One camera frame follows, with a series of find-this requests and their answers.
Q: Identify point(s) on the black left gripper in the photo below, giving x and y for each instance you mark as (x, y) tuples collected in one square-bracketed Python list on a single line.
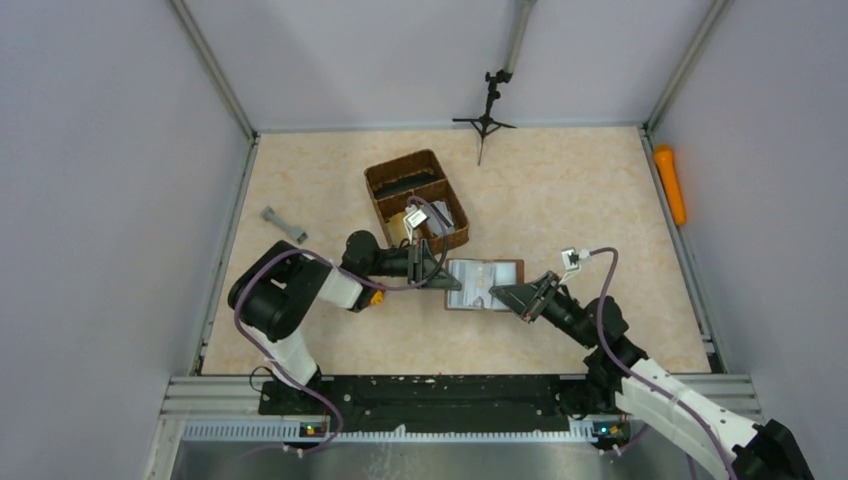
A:
[(417, 262)]

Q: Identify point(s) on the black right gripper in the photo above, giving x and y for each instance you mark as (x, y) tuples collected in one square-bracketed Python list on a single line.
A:
[(518, 295)]

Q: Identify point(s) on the brown leather card holder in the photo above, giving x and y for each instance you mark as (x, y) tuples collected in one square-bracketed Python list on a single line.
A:
[(477, 277)]

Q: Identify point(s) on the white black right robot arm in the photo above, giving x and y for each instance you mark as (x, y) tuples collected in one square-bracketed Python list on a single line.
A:
[(725, 444)]

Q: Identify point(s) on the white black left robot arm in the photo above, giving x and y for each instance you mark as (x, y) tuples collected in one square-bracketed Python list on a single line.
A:
[(272, 298)]

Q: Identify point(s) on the gold cards in basket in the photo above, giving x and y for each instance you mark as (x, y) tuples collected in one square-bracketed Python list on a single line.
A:
[(396, 228)]

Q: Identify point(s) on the silver cards in basket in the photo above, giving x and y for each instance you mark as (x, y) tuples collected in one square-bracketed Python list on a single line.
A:
[(441, 222)]

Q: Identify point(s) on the black cards in basket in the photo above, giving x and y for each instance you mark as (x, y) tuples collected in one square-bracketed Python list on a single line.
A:
[(403, 184)]

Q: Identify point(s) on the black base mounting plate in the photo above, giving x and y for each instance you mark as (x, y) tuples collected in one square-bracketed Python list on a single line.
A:
[(452, 404)]

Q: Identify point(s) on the black mini tripod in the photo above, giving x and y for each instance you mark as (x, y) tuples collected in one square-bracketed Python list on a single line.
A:
[(485, 124)]

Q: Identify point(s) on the grey plastic dumbbell piece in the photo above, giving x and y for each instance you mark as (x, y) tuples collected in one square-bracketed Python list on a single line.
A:
[(293, 232)]

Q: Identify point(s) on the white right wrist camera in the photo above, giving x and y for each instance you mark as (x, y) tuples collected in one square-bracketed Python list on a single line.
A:
[(572, 258)]

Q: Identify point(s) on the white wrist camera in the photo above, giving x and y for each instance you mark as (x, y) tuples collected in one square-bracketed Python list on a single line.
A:
[(414, 217), (572, 258)]

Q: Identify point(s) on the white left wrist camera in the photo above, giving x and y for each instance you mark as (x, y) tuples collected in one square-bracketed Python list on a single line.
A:
[(414, 217)]

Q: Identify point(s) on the orange cylinder handle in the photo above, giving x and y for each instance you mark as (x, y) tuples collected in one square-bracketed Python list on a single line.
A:
[(664, 160)]

